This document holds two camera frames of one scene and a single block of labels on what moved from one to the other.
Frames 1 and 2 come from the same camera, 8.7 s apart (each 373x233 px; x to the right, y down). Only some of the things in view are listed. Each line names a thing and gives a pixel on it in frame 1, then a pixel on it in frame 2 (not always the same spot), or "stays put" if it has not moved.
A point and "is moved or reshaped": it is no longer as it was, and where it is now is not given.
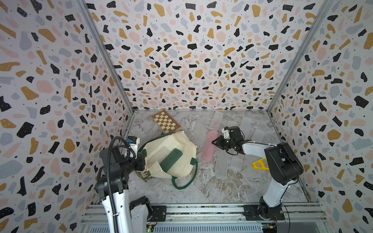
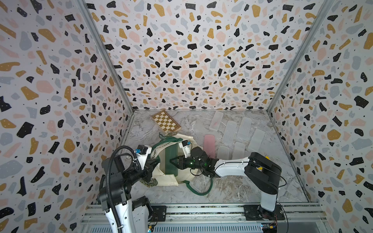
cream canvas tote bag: (170, 155) is moved or reshaped
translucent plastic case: (258, 136) stays put
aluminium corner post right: (325, 7) stays put
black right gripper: (218, 142) -> (181, 161)
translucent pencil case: (245, 126) stays put
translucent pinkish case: (216, 121) stays put
